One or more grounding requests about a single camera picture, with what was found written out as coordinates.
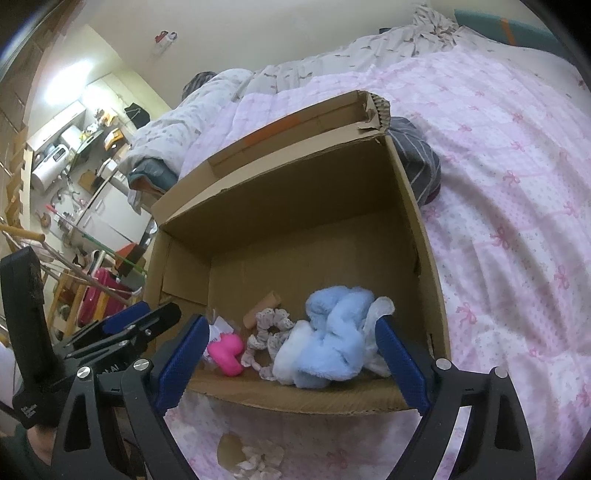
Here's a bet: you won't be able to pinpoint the cardboard box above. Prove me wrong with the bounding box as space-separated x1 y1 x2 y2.
144 90 452 411

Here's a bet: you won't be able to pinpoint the white counter cabinet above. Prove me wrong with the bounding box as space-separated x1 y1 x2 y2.
85 182 153 252

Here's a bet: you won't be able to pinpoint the black hanging garment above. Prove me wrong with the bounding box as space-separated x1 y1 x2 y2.
124 104 151 130

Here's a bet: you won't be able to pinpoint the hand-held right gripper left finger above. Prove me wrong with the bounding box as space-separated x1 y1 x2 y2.
51 315 211 480

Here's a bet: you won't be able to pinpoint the green-handled mop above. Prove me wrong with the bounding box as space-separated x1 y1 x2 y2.
46 205 144 273

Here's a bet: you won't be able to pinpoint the blue plush toy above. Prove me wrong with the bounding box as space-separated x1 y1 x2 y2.
272 286 376 388

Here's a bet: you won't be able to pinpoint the small white floral cloth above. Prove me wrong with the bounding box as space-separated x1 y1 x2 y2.
238 439 287 476

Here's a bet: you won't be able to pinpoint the teal mat with orange stripe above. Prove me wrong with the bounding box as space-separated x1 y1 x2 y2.
455 8 575 58

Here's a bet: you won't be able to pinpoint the white plastic bag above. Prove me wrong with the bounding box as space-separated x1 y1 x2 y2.
362 296 398 377

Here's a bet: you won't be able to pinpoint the red yellow storage boxes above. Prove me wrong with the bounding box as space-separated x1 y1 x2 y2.
78 268 134 328

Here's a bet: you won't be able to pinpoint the dark grey cushion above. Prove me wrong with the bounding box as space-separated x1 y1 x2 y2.
181 71 218 100

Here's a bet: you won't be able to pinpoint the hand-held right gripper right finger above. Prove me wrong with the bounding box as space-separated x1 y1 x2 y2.
375 318 539 480

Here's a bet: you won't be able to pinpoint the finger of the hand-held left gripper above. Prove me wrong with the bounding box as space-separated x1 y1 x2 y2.
104 302 152 337
67 303 182 360

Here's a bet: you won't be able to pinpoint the cardboard tube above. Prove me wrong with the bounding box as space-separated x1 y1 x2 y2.
244 290 282 329

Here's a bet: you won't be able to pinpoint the white water heater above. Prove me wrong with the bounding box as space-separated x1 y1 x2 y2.
31 144 70 190

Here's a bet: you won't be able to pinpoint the person's left forearm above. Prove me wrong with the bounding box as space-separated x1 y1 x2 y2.
0 422 56 480

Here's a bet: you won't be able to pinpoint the white printed bedsheet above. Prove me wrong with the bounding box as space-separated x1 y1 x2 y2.
485 37 589 107

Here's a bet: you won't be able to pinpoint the pink bow-print quilt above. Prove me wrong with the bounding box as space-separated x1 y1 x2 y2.
164 41 591 480

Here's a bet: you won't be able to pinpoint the white floral duvet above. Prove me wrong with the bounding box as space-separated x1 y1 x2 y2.
127 4 462 185

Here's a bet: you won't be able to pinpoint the cluttered wall shelf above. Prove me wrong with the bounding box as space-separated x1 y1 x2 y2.
28 104 125 158

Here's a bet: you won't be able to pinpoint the pink rubber duck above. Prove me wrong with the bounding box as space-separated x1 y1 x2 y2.
206 335 245 377

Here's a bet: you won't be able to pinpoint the clear plastic bag with tag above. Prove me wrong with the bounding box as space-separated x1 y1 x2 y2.
205 309 238 344

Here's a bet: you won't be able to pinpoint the grey orange folded blanket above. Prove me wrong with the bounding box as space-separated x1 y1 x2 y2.
128 156 178 192

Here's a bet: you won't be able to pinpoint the dark striped cloth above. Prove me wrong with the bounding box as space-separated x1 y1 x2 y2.
387 116 441 206

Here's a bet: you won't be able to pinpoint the orange dustpan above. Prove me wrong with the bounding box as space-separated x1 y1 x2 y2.
115 244 147 278

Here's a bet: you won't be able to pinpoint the red white wall fixture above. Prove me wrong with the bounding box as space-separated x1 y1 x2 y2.
154 30 178 54

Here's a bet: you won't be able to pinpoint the white floral scrunchie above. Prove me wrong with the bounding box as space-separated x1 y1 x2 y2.
241 307 296 381

